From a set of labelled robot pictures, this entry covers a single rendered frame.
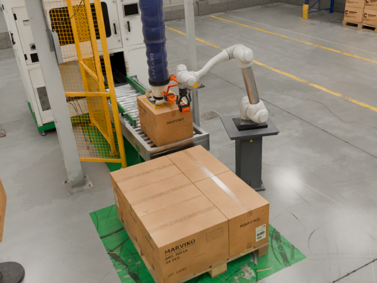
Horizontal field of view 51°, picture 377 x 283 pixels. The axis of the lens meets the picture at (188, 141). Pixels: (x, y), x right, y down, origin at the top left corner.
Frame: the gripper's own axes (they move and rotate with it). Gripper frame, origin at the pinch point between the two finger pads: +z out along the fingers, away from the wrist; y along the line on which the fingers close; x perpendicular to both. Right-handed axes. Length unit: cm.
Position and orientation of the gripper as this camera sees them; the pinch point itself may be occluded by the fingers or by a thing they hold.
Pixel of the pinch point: (184, 107)
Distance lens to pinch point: 376.9
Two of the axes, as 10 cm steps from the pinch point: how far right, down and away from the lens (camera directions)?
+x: 4.2, 4.0, -8.1
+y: -9.0, 2.5, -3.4
